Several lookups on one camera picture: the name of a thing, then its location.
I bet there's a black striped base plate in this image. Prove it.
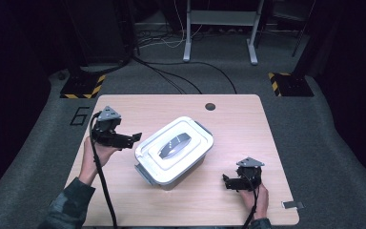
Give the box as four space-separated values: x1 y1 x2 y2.
268 72 315 97
59 73 107 99

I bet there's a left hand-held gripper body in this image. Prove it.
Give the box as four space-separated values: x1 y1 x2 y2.
90 105 123 147

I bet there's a person's left hand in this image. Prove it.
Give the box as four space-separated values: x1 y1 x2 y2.
78 136 121 185

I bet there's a transparent brown storage box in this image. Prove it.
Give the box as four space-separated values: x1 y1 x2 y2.
134 119 214 192

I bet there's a white metal stand frame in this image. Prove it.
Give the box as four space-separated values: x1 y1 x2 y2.
182 0 265 66

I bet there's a white box lid grey handle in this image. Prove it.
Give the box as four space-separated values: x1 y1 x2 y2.
133 115 214 186

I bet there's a white floor cable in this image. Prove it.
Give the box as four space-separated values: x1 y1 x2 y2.
137 0 204 50

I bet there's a person's right hand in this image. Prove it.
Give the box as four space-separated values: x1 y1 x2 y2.
237 184 270 221

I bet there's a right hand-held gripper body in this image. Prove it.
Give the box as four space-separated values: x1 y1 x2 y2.
236 156 265 192

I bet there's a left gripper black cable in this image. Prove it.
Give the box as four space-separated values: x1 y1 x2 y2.
89 111 118 229

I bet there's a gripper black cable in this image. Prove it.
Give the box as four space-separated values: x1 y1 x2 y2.
89 111 118 229
241 176 262 229

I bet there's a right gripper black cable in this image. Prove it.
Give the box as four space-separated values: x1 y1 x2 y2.
241 176 262 229

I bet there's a black upright post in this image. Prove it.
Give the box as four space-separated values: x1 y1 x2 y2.
294 0 330 79

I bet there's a black floor cable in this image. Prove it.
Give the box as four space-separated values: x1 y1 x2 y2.
132 56 238 95

